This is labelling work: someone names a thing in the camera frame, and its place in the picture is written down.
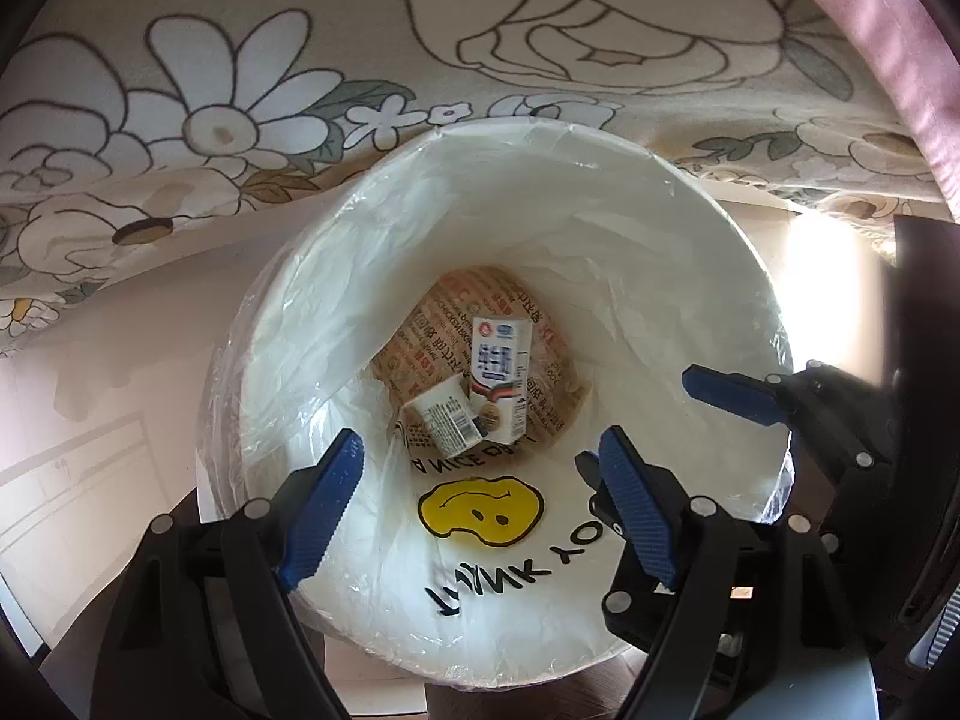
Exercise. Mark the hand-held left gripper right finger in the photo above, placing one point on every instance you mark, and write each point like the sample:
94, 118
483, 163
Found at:
637, 517

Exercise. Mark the white drawer cabinet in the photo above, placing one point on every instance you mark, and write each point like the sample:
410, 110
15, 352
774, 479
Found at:
75, 480

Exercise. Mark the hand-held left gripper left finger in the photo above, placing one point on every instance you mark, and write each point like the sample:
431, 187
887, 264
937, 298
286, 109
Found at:
322, 510

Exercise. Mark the white milk carton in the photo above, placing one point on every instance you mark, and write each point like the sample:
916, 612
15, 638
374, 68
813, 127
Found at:
499, 367

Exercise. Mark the floral bed sheet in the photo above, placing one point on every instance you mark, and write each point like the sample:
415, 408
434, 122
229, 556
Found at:
225, 52

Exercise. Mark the small white paper cup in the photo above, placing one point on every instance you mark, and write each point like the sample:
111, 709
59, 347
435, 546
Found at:
442, 412

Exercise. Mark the pink quilt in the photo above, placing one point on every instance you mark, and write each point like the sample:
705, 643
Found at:
900, 52

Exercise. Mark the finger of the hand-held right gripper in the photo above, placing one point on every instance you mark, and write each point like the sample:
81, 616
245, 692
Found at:
727, 391
587, 466

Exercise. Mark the white round trash bin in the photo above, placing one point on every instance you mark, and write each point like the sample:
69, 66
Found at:
525, 187

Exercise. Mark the brown printed paper bag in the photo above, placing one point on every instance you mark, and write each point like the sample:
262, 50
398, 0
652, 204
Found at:
427, 322

